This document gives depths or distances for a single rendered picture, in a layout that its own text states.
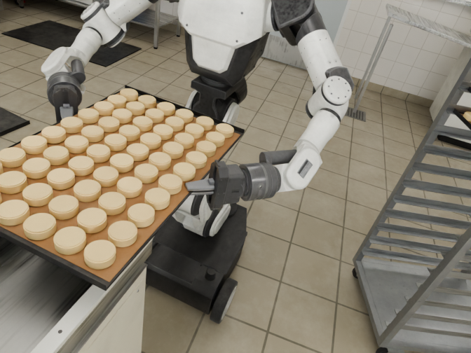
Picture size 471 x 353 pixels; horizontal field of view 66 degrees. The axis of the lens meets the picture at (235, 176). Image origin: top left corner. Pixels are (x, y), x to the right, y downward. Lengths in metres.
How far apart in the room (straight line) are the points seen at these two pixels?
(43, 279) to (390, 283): 1.64
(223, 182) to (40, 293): 0.42
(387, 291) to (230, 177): 1.37
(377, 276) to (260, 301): 0.61
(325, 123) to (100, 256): 0.62
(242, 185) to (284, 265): 1.28
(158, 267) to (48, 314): 0.92
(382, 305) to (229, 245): 0.77
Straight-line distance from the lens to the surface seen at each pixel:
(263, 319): 1.83
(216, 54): 1.16
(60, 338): 0.71
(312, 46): 1.06
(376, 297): 1.95
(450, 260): 1.45
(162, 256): 1.71
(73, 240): 0.67
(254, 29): 1.11
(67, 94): 1.05
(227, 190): 0.81
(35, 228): 0.70
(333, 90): 0.98
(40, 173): 0.82
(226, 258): 1.77
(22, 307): 0.83
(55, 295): 0.83
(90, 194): 0.75
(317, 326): 1.91
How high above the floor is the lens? 1.51
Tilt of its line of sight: 37 degrees down
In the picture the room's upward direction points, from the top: 13 degrees clockwise
